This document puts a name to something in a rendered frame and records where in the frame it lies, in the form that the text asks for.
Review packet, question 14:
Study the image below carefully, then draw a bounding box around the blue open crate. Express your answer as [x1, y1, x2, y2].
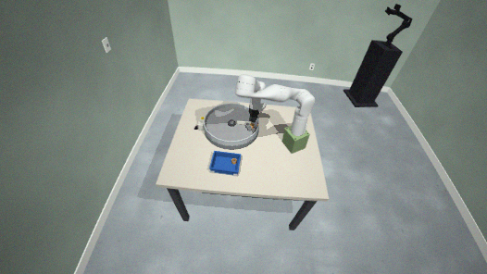
[209, 151, 241, 176]

